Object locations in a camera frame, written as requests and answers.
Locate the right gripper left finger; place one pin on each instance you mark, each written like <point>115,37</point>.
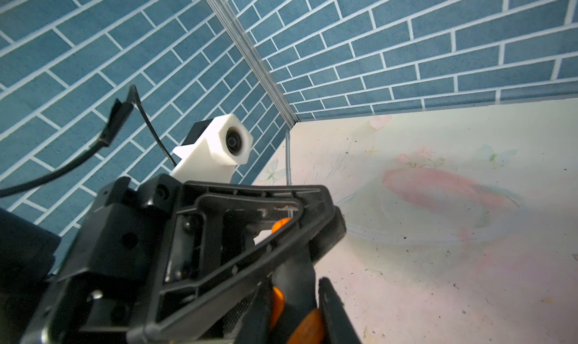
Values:
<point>255,326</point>

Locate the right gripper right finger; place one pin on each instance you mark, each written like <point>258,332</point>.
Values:
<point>337,325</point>

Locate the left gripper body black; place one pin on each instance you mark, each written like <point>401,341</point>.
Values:
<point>92,297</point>

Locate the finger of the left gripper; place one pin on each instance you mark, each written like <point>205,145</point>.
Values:
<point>220,243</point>

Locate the orange black screwdriver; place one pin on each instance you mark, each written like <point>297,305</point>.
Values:
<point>295,316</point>

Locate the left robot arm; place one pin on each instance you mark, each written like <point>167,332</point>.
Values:
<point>173,262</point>

